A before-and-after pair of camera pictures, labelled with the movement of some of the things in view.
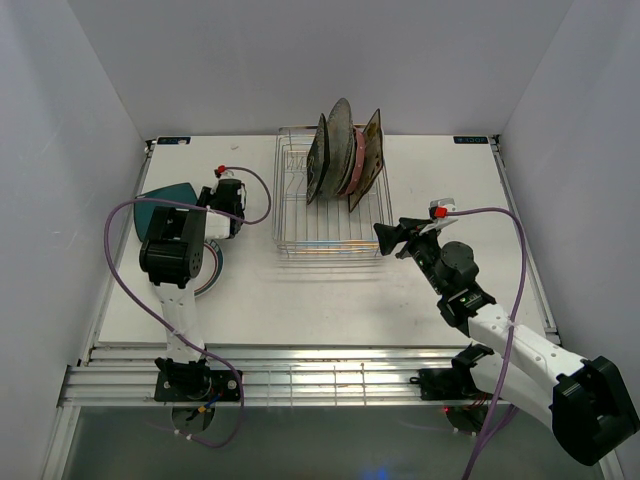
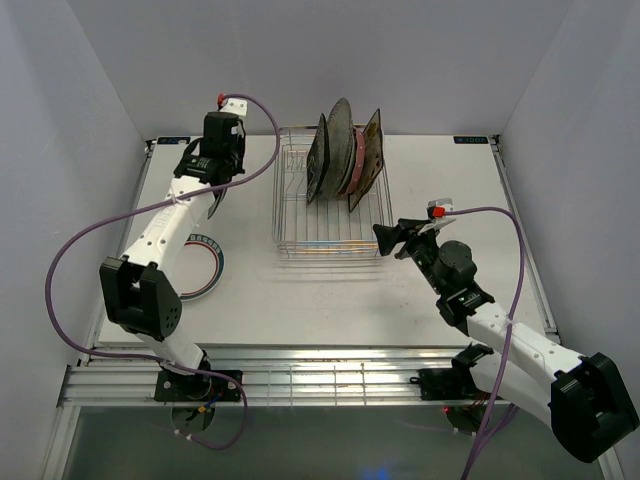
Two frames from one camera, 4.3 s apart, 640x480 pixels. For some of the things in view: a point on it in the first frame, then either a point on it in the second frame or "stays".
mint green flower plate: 351,166 stays
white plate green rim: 211,268 stays
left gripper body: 207,197 → 238,154
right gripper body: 421,245 stays
